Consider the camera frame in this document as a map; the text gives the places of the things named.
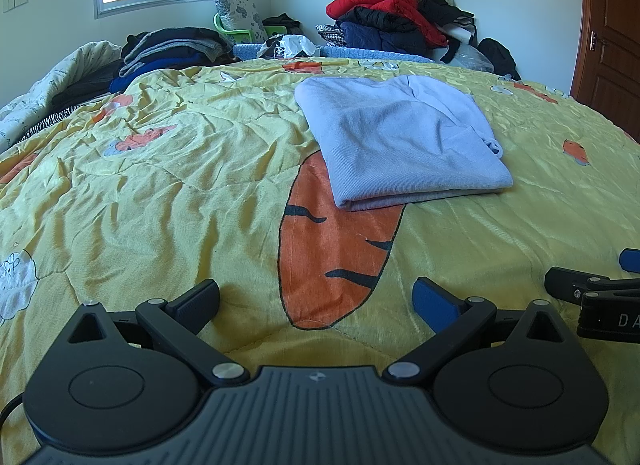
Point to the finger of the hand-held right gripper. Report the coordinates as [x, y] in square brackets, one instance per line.
[631, 261]
[565, 284]

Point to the white quilted blanket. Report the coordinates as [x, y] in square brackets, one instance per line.
[45, 80]

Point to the white wall switch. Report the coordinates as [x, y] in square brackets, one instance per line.
[15, 1]

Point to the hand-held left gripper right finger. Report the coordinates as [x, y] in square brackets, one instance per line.
[432, 307]

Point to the checked cloth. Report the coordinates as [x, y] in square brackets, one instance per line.
[330, 36]

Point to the lavender long-sleeve shirt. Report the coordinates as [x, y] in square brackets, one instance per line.
[400, 145]

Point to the yellow carrot-print quilt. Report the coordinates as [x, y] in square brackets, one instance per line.
[150, 170]

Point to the white printed plastic bag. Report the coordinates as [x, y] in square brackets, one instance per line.
[292, 46]

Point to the brown wooden door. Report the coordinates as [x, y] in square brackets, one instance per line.
[612, 35]

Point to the navy blue garment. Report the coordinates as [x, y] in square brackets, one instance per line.
[370, 38]

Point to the grey floral pillow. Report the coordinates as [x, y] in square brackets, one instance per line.
[240, 10]

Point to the stack of folded dark clothes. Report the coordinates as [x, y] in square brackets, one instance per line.
[170, 50]

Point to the light blue blanket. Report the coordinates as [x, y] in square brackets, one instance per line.
[360, 52]

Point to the zebra striped cloth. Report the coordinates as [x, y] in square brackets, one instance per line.
[47, 122]

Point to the green plastic chair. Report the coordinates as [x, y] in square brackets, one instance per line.
[240, 36]

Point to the black bag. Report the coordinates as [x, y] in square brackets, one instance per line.
[500, 57]

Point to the black and grey garments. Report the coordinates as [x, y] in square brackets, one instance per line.
[445, 12]

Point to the black puffer jacket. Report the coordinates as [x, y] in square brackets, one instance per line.
[385, 20]

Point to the dark bag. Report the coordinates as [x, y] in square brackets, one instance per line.
[282, 22]

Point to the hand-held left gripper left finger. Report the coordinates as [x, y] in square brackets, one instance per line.
[197, 302]

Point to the clear plastic bag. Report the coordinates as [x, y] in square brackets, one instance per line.
[470, 59]

